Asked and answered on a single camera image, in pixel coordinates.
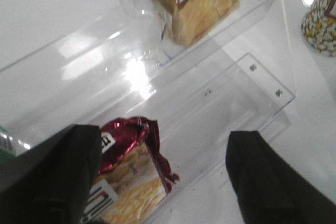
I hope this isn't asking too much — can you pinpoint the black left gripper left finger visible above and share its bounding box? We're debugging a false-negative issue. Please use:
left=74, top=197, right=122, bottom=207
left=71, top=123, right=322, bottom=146
left=1, top=124, right=102, bottom=223

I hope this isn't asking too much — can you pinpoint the clear acrylic display shelf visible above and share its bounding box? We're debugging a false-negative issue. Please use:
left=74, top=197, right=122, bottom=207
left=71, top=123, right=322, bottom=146
left=1, top=0, right=294, bottom=223

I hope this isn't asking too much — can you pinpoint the popcorn print paper cup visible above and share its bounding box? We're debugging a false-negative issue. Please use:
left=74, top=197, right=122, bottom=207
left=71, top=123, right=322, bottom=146
left=301, top=0, right=335, bottom=58

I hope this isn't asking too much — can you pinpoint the maroon cracker snack packet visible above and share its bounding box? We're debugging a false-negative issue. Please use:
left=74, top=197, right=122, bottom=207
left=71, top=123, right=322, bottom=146
left=79, top=116, right=180, bottom=223

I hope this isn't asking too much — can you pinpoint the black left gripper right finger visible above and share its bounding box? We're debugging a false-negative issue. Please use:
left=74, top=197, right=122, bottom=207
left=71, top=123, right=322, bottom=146
left=225, top=131, right=335, bottom=223

